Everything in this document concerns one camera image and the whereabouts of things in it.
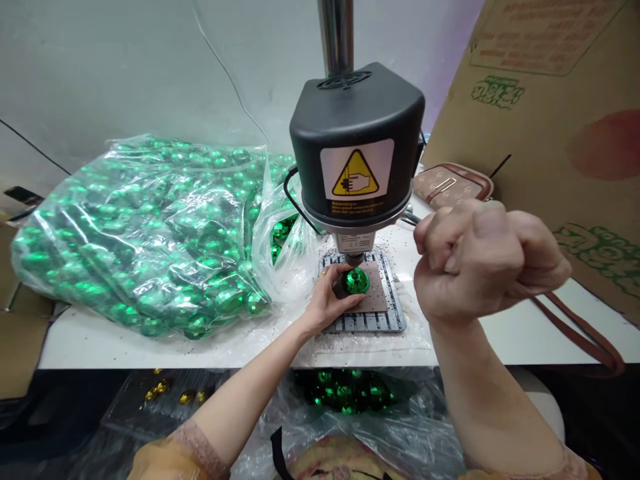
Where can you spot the person's left index finger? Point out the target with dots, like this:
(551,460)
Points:
(334,272)

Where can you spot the person's right fingers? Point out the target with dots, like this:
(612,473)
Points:
(435,235)

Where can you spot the flat brown cardboard boxes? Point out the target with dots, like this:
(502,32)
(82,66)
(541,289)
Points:
(20,320)

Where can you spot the person's body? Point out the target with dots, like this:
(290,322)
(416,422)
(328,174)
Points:
(340,457)

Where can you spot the person's right thumb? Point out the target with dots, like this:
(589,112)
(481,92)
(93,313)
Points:
(492,235)

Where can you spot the person's left hand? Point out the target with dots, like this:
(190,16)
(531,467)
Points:
(325,302)

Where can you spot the brown patterned purse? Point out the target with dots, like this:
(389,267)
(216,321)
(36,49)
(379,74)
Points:
(450,185)

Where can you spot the person's left thumb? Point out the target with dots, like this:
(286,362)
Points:
(350,302)

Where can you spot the black bench drill press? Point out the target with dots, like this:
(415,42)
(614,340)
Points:
(350,130)

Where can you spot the person's right hand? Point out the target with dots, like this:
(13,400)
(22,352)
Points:
(490,270)

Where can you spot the open bag of green balls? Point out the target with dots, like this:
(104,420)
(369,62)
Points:
(350,395)

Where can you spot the small bag of green balls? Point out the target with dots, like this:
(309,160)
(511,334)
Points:
(282,235)

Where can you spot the large printed cardboard box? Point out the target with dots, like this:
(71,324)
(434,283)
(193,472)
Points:
(550,100)

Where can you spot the large bag of green balls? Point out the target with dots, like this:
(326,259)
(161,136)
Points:
(130,235)

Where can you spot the brown square board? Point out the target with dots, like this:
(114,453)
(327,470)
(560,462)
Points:
(376,295)

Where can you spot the clear tray of gold balls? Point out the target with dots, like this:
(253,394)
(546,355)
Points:
(162,395)

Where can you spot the green faceted ball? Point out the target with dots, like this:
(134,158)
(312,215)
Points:
(357,282)

